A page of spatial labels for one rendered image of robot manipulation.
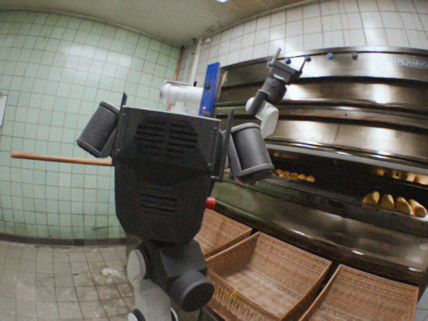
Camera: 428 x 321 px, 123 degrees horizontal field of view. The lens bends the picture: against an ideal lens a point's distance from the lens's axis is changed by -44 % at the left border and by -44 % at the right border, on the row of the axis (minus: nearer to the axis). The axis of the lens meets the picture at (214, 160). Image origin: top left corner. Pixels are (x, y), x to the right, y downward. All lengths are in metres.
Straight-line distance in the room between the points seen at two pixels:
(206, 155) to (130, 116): 0.17
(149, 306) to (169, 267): 0.30
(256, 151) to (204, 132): 0.20
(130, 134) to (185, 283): 0.36
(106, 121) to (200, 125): 0.30
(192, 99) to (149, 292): 0.63
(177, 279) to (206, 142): 0.34
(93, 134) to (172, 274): 0.42
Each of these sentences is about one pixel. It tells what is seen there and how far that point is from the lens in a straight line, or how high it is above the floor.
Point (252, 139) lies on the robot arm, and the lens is 0.57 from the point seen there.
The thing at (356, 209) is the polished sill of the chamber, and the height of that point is 1.16.
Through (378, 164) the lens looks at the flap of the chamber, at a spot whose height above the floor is 1.40.
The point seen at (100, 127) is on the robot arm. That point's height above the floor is 1.35.
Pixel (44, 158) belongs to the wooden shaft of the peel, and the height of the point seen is 1.18.
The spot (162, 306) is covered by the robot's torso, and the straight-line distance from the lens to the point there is 0.82.
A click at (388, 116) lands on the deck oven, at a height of 1.66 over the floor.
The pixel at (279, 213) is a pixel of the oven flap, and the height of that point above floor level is 1.01.
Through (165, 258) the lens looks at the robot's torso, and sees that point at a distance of 0.53.
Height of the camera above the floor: 1.33
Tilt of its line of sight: 3 degrees down
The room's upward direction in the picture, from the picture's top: 9 degrees clockwise
